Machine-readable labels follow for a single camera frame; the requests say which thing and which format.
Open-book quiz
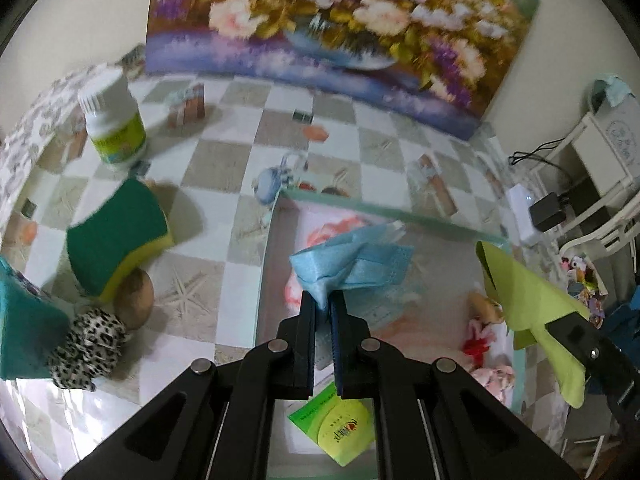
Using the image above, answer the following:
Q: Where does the lime green cloth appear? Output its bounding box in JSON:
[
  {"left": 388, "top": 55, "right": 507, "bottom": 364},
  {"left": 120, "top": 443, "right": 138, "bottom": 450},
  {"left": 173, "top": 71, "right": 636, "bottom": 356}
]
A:
[{"left": 475, "top": 242, "right": 589, "bottom": 408}]

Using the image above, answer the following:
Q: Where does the leopard print fabric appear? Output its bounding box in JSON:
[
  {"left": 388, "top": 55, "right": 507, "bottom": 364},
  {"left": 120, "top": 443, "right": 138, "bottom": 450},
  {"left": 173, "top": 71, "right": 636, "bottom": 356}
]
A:
[{"left": 47, "top": 308, "right": 129, "bottom": 391}]

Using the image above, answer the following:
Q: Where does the light blue cloth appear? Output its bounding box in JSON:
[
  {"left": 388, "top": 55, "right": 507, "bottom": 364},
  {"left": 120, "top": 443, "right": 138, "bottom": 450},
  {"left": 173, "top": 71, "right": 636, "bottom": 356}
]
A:
[{"left": 288, "top": 222, "right": 414, "bottom": 311}]

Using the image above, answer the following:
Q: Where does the green yellow sponge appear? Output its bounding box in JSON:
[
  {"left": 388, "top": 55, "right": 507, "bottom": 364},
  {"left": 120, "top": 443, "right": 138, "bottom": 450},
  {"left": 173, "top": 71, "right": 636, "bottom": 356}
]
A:
[{"left": 66, "top": 179, "right": 175, "bottom": 304}]

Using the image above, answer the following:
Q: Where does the colourful toy pile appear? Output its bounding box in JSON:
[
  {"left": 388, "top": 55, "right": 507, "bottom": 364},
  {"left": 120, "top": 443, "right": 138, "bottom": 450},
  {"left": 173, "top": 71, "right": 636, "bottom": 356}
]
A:
[{"left": 561, "top": 254, "right": 608, "bottom": 328}]

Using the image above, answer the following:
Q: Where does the green tissue packet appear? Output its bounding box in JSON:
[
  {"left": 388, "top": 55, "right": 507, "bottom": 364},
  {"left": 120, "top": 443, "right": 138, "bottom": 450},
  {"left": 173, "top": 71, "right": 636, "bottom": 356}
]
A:
[{"left": 288, "top": 382, "right": 375, "bottom": 467}]

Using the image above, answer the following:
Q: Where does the shallow green-rimmed tray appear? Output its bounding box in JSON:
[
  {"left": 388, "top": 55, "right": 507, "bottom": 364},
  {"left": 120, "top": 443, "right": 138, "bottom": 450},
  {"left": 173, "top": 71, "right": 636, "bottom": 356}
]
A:
[{"left": 255, "top": 190, "right": 525, "bottom": 479}]

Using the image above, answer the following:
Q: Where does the brown round ball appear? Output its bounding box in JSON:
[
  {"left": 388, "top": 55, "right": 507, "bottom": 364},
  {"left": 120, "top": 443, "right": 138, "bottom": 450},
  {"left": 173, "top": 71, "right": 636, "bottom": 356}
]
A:
[{"left": 113, "top": 269, "right": 154, "bottom": 330}]

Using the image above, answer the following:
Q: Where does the black power adapter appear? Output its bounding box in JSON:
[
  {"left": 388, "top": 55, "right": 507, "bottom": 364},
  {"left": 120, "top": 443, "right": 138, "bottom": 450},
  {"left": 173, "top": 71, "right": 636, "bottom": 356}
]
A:
[{"left": 529, "top": 192, "right": 570, "bottom": 233}]

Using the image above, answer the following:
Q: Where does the white power strip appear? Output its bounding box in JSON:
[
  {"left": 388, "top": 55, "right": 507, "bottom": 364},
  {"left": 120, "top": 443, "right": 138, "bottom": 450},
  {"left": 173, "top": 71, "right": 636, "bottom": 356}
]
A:
[{"left": 506, "top": 184, "right": 540, "bottom": 246}]

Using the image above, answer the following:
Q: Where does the teal plastic container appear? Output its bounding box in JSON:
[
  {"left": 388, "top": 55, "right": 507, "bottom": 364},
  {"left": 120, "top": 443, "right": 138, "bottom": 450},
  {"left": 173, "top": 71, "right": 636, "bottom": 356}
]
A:
[{"left": 0, "top": 258, "right": 70, "bottom": 380}]

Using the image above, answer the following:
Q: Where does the white chair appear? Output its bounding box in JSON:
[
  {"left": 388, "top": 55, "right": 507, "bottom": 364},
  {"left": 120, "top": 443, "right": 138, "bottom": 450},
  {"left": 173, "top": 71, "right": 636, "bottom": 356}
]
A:
[{"left": 533, "top": 75, "right": 639, "bottom": 260}]

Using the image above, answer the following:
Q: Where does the checkered tablecloth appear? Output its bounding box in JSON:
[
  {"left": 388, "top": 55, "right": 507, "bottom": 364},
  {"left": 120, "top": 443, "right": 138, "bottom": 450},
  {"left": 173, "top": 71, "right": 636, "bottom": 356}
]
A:
[{"left": 1, "top": 67, "right": 568, "bottom": 479}]

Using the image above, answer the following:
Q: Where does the white green-labelled pill bottle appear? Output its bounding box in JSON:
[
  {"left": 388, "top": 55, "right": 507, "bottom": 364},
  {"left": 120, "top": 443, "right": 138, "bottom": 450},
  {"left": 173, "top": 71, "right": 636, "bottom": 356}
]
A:
[{"left": 78, "top": 66, "right": 148, "bottom": 168}]

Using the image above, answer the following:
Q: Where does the floral canvas painting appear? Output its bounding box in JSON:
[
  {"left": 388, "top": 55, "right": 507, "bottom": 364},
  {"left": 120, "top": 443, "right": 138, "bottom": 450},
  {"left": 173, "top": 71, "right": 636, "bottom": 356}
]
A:
[{"left": 145, "top": 0, "right": 540, "bottom": 140}]

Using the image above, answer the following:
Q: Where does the black cable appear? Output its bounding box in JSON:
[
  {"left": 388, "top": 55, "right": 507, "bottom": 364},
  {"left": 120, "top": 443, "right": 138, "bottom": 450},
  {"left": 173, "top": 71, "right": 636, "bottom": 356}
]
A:
[{"left": 508, "top": 136, "right": 576, "bottom": 183}]

